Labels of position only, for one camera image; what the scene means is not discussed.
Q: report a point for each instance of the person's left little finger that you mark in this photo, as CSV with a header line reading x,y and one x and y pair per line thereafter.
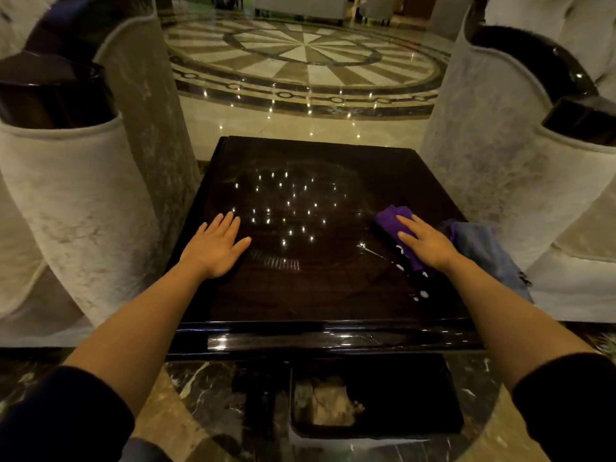
x,y
199,232

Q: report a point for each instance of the white upholstered chair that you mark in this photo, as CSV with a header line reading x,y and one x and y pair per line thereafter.
x,y
380,5

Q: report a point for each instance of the crumpled white tissue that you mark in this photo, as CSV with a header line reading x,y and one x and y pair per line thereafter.
x,y
332,404

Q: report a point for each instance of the person's left thumb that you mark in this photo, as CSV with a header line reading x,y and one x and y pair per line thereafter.
x,y
242,247

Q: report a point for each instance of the person's left forearm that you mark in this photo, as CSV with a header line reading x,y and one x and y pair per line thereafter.
x,y
144,322

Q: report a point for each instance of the person's right middle finger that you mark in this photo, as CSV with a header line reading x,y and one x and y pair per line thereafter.
x,y
421,223

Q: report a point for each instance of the grey-blue cloth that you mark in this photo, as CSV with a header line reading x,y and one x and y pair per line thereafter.
x,y
483,250

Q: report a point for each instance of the person's right thumb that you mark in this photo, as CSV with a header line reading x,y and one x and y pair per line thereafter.
x,y
408,241

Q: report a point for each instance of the dark left sleeve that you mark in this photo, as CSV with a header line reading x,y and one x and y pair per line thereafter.
x,y
62,423

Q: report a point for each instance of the dark right sleeve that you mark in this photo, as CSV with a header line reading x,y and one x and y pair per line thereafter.
x,y
572,408

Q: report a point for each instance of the white sofa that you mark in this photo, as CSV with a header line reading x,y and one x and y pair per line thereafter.
x,y
301,5

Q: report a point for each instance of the dark glossy wooden table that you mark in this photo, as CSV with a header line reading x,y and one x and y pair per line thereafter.
x,y
313,288

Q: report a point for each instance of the purple cleaning cloth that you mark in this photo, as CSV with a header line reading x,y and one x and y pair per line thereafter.
x,y
387,222

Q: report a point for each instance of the person's left middle finger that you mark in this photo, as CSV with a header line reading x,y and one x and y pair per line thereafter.
x,y
223,226

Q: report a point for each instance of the dark sleeve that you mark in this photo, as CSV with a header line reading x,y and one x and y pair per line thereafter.
x,y
62,423
572,408

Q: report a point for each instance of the person's left hand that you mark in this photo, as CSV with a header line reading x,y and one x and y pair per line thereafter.
x,y
211,252

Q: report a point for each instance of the person's right hand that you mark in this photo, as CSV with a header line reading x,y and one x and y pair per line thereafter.
x,y
430,247

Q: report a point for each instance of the black waste bin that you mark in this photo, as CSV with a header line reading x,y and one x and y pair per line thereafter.
x,y
409,394

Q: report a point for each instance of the white velvet armchair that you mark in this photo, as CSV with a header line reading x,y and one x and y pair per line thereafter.
x,y
82,197
500,153

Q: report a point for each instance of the person's right forearm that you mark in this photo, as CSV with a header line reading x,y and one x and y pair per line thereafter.
x,y
505,317

